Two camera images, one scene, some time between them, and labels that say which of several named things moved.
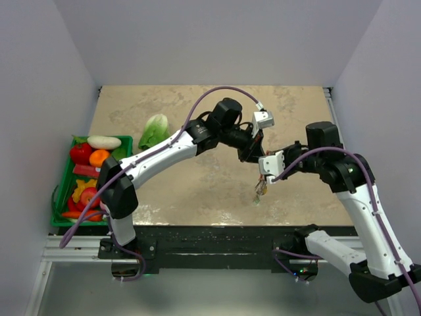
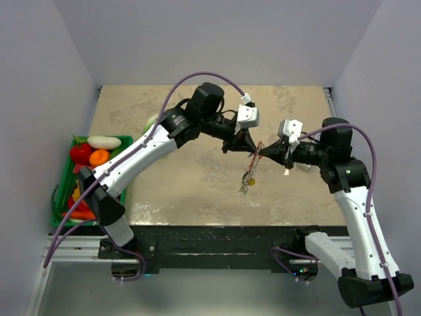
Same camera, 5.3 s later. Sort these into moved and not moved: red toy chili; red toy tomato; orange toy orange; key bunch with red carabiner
Moved: key bunch with red carabiner
Not moved: red toy chili; orange toy orange; red toy tomato
